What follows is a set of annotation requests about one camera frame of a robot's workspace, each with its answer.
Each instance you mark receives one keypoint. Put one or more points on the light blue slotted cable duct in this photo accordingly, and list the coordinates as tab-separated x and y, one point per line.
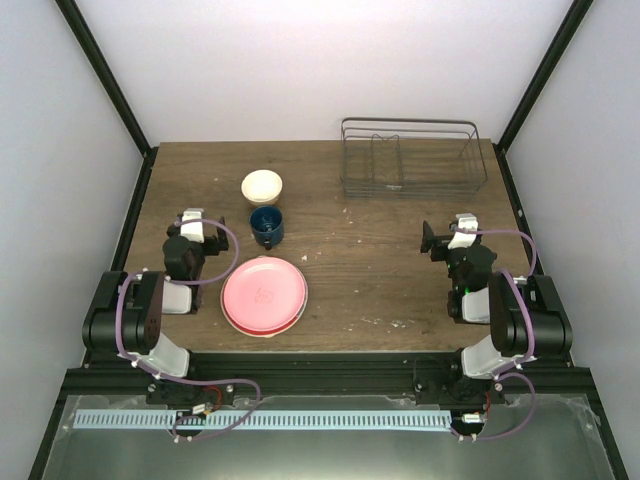
415	420

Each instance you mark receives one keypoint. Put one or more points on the cream ceramic bowl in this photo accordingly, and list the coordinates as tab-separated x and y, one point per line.
262	187

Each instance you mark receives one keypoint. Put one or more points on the red floral plate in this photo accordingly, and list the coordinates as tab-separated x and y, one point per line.
262	312

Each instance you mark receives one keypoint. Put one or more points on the black aluminium frame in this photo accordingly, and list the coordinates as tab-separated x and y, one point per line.
321	372

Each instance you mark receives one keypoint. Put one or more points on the pink plastic plate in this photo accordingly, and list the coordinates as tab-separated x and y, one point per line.
271	272

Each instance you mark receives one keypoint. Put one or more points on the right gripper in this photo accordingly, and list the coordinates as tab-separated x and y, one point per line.
428	240

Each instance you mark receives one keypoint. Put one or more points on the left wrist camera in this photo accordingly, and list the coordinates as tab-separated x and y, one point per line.
191	226

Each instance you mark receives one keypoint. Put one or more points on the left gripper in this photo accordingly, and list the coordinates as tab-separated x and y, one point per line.
215	247

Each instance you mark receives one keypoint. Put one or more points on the blue ceramic mug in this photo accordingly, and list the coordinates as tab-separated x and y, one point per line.
267	226

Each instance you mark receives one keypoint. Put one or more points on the black wire dish rack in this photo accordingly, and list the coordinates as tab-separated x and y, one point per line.
437	159

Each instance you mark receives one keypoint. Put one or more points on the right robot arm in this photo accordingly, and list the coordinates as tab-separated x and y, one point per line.
525	315

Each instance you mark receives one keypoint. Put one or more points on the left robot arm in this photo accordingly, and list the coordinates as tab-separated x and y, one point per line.
126	312

